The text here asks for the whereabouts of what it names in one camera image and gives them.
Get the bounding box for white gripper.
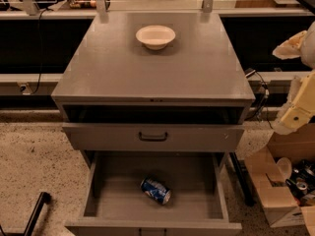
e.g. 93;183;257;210
273;22;315;135

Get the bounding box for blue pepsi can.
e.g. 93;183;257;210
141;178;171;205

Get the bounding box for grey drawer cabinet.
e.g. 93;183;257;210
50;11;256;236

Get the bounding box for open grey middle drawer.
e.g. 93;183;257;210
66;152;241;236

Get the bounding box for grey top drawer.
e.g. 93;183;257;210
63;123;244;152

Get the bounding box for clear plastic cup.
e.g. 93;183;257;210
276;157;292;180

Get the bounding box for cans in box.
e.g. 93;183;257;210
285;159;315;207

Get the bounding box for cardboard box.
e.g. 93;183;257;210
245;123;315;236

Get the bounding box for black metal leg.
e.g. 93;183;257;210
229;152;255;207

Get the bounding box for white bowl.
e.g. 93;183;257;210
136;26;176;50

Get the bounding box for black bar lower left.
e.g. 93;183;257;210
23;192;51;236

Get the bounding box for black cables right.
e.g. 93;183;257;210
245;68;274;130

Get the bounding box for black drawer handle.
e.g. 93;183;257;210
138;132;168;142

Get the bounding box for black hanging cable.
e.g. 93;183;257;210
30;7;50;95

